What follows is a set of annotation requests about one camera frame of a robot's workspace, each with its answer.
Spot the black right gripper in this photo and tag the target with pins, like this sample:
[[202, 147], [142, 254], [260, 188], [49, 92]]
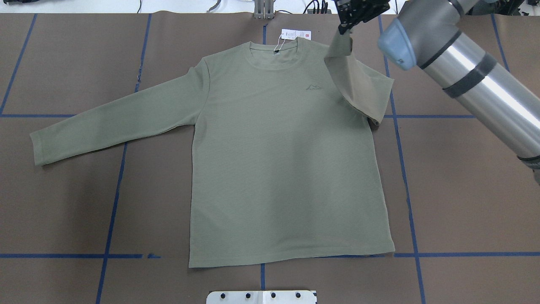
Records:
[[358, 10]]

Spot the olive green long-sleeve shirt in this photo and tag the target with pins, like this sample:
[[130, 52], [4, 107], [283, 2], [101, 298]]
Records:
[[283, 156]]

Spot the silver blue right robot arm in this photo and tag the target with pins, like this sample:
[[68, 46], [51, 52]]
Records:
[[425, 34]]

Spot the white paper clothing tag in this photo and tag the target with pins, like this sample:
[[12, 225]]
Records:
[[290, 34]]

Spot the aluminium frame post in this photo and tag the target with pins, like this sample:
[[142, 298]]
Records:
[[264, 9]]

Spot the white camera stand column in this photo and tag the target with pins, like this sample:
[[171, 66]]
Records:
[[263, 297]]

